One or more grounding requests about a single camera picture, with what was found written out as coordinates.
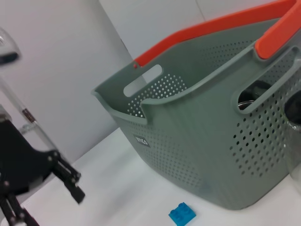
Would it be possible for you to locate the clear glass teapot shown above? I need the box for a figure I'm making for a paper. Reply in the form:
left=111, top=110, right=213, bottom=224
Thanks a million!
left=281, top=89, right=301, bottom=182

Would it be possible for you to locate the metal partition strip with hinge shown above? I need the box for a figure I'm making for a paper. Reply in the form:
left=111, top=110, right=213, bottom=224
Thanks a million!
left=0, top=77, right=57, bottom=152

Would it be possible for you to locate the black teapot lid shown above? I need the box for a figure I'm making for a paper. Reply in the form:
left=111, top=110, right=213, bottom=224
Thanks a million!
left=284, top=90, right=301, bottom=125

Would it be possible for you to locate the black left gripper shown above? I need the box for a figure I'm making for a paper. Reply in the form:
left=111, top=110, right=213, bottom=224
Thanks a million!
left=0, top=119, right=86, bottom=226

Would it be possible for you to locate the grey perforated storage basket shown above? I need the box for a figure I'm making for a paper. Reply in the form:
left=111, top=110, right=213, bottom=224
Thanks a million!
left=91, top=18, right=301, bottom=212

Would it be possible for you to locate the blue square toy brick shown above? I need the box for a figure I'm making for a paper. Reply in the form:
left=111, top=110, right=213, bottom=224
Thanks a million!
left=168, top=202, right=198, bottom=226

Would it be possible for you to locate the orange basket handle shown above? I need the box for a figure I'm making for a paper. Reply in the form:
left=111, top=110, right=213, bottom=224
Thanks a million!
left=133, top=0, right=301, bottom=69

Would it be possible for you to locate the glass teacup with black sleeve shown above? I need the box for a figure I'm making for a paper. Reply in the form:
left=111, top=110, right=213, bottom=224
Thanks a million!
left=238, top=81, right=273, bottom=110

